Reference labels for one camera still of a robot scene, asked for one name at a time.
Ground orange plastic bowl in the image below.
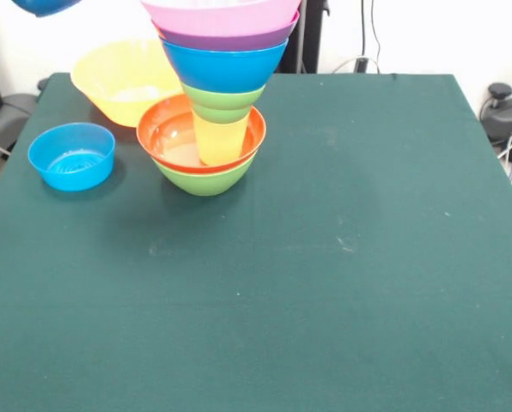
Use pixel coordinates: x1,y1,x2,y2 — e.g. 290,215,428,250
70,38,185,129

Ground yellow plastic cup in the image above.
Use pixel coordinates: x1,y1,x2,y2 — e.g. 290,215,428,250
193,113,250,167

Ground black wall cable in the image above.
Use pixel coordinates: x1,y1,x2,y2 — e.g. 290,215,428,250
360,0,382,73

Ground dark green table cloth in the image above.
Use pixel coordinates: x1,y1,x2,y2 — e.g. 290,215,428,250
0,71,512,412

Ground small dark blue bowl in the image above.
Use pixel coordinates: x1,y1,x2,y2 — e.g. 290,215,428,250
10,0,83,19

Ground translucent teal plastic bowl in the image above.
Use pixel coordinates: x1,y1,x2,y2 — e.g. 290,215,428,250
27,122,117,192

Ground pink plastic bowl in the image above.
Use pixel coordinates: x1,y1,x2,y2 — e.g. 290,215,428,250
140,0,303,38

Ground red plastic bowl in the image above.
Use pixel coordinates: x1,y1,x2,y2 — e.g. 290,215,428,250
136,93,267,175

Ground bright blue plastic bowl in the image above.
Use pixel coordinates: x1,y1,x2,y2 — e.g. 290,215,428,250
161,37,290,94

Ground small green ribbed bowl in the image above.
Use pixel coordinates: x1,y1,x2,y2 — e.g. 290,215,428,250
180,82,266,124

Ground black pedestal foot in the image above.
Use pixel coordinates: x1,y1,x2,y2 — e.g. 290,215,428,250
478,82,512,145
0,92,38,145

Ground large green plastic bowl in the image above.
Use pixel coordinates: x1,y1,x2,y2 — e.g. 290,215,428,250
151,150,258,197

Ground purple plastic bowl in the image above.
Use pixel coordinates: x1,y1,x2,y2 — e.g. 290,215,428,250
155,11,301,52

